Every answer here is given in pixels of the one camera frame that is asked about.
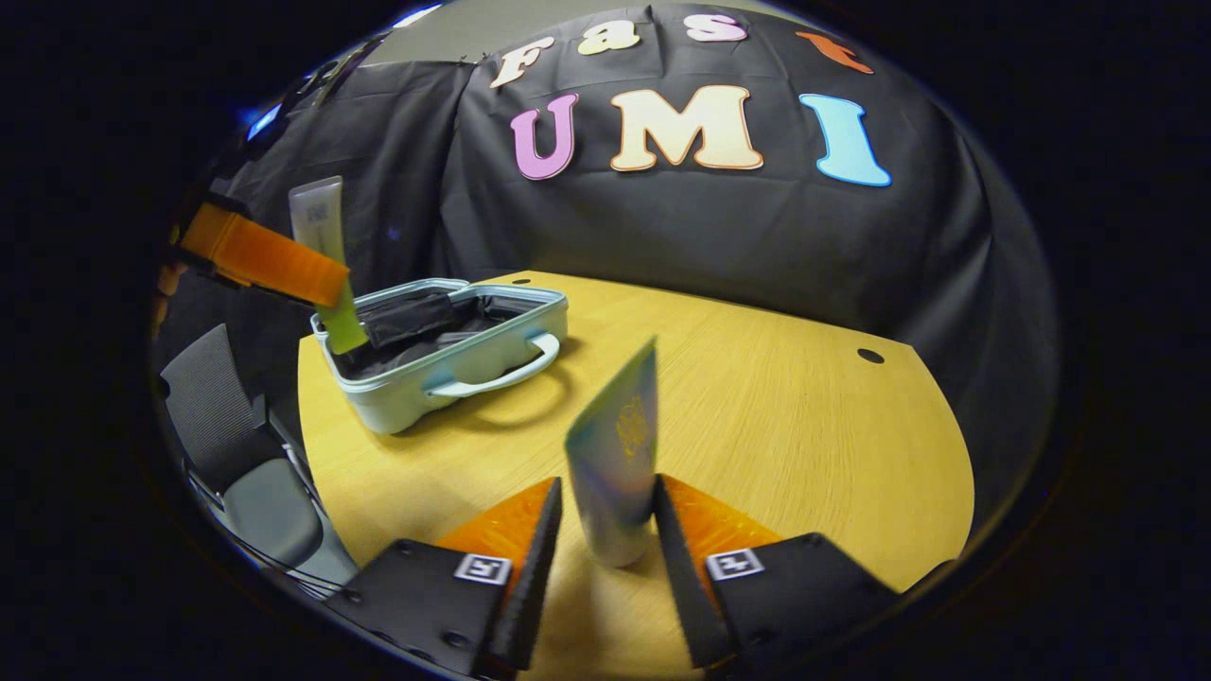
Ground grey office chair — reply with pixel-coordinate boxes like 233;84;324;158
159;323;327;570

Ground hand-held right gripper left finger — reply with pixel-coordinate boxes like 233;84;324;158
325;476;566;678

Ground white green skin care tube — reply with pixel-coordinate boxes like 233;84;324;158
289;176;371;357

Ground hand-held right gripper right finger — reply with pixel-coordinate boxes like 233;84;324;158
651;473;902;671

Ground light blue suitcase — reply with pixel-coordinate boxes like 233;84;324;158
310;277;570;436

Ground blue green skin care tube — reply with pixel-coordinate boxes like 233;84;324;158
565;337;659;569

